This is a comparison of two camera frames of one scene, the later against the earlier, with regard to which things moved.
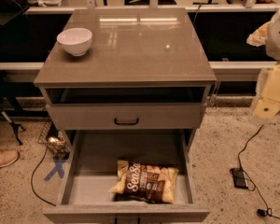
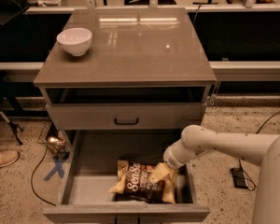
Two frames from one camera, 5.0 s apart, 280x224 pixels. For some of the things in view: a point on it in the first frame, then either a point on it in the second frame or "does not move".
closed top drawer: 127,116 does not move
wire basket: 52,137 does not move
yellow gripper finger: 274,91 -> 161,174
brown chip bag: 150,184 does not move
